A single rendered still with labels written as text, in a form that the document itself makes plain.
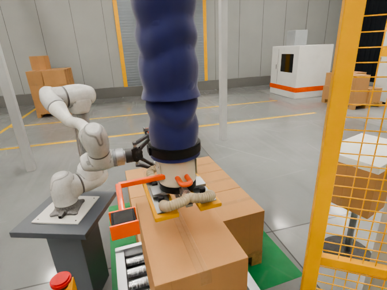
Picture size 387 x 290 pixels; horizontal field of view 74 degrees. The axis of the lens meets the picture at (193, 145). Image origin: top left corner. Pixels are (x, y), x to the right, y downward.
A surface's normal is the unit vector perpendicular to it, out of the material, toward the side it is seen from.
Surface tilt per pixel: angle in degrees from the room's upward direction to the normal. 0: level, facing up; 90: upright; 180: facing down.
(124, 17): 90
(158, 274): 0
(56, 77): 90
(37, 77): 90
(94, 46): 90
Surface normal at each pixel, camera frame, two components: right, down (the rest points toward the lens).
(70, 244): -0.09, 0.36
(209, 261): -0.04, -0.93
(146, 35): -0.62, 0.00
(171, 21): 0.20, 0.03
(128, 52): 0.26, 0.33
